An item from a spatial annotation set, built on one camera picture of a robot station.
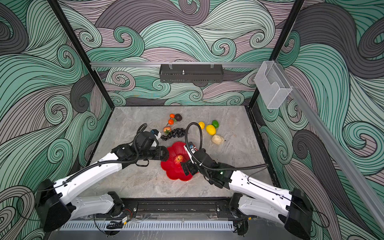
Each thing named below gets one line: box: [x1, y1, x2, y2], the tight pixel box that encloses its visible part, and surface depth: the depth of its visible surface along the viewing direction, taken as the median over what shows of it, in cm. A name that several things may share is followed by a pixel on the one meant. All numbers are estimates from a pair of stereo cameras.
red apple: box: [174, 155, 184, 165], surface depth 87 cm
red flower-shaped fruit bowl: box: [160, 141, 179, 180], surface depth 87 cm
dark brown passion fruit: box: [175, 113, 183, 122], surface depth 110 cm
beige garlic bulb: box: [211, 134, 225, 145], surface depth 97 cm
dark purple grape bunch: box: [160, 128, 186, 141], surface depth 102 cm
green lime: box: [211, 119, 219, 129], surface depth 107 cm
